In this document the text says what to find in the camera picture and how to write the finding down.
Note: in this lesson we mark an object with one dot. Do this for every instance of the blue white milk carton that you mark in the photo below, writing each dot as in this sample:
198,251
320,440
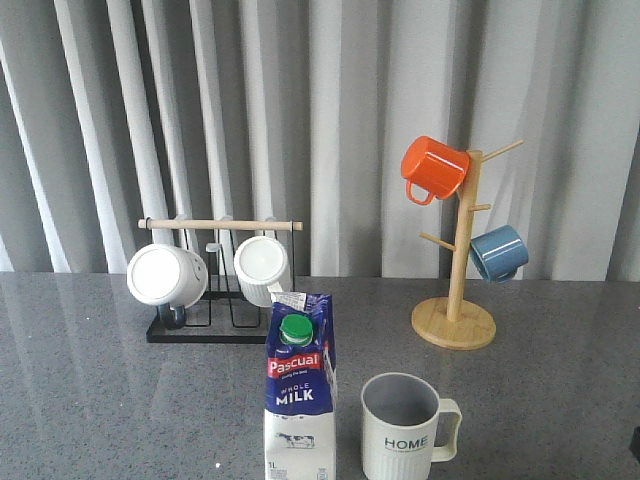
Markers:
299,428

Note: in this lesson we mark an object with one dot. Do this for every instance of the orange mug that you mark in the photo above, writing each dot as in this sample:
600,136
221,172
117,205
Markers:
432,169

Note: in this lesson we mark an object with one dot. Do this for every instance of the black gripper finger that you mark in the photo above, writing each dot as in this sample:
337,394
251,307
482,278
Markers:
634,445

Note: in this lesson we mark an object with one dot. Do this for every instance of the black wire mug rack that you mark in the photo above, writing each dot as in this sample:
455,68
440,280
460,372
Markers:
222,315

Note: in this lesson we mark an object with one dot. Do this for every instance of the grey white curtain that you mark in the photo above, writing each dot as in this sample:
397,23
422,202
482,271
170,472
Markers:
112,111

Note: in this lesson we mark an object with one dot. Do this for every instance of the blue mug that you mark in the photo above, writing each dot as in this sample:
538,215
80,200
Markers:
498,254

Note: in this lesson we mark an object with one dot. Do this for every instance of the white smiley face mug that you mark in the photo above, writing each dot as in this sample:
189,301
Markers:
168,277

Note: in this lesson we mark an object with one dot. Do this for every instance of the white ribbed mug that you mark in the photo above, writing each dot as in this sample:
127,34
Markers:
262,267

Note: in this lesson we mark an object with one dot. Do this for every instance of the pale green HOME mug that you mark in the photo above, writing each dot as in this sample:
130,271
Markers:
406,427

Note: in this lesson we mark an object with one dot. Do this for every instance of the wooden mug tree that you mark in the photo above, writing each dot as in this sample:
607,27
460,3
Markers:
452,322

